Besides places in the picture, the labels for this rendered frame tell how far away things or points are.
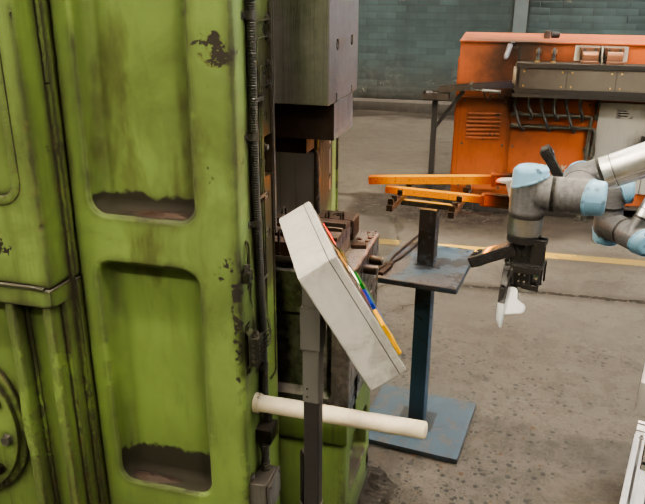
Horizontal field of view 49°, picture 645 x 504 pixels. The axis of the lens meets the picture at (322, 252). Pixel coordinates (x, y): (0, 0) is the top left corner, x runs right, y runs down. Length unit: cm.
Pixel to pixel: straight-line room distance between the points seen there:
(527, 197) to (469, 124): 395
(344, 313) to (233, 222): 44
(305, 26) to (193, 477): 124
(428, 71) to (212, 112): 804
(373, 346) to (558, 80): 413
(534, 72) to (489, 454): 314
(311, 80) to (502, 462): 164
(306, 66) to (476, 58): 373
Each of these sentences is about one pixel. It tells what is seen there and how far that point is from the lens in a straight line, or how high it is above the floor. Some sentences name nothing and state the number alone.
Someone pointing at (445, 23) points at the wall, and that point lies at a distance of 948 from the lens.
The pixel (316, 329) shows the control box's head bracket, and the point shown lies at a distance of 147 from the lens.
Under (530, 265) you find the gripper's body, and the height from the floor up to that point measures 107.
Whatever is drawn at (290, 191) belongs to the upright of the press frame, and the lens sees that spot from 229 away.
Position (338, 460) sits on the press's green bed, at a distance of 222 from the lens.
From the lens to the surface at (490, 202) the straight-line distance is 250.
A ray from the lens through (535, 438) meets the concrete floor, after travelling 296.
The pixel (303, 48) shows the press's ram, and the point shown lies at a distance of 177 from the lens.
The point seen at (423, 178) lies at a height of 111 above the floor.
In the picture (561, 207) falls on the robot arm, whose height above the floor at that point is 121.
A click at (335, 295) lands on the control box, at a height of 113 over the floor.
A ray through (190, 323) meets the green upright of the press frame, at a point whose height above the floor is 83.
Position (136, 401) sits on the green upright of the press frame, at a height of 57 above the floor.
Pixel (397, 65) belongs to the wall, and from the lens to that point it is 958.
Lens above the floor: 165
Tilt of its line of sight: 21 degrees down
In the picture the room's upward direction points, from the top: straight up
